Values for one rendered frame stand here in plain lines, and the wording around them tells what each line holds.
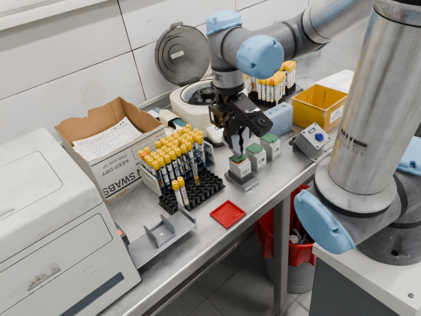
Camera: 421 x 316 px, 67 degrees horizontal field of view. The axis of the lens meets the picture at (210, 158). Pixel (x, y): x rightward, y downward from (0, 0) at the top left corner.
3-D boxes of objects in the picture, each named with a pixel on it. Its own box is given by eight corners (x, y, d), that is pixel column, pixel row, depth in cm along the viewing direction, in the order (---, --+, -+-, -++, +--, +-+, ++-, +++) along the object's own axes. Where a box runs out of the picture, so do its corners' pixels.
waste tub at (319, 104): (322, 137, 102) (326, 110, 96) (289, 123, 111) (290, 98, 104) (346, 120, 108) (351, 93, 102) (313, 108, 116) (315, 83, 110)
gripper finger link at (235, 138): (228, 149, 89) (225, 121, 83) (242, 158, 85) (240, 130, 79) (219, 154, 88) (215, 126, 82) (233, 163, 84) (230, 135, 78)
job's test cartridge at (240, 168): (241, 184, 88) (239, 166, 84) (230, 175, 91) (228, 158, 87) (252, 176, 90) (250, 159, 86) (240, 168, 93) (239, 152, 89)
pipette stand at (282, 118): (273, 146, 102) (273, 120, 95) (259, 137, 106) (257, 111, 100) (295, 133, 105) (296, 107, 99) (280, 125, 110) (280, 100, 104)
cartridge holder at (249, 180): (245, 192, 87) (244, 182, 85) (224, 177, 93) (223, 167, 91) (259, 182, 89) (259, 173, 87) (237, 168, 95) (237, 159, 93)
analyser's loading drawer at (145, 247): (123, 283, 68) (116, 269, 64) (110, 264, 72) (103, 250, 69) (198, 228, 77) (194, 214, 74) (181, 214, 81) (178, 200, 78)
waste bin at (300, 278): (296, 322, 142) (301, 266, 114) (239, 270, 166) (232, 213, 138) (344, 269, 159) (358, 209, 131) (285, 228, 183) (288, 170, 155)
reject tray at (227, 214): (227, 229, 78) (227, 227, 77) (209, 215, 82) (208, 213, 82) (246, 214, 81) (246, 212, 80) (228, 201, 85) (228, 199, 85)
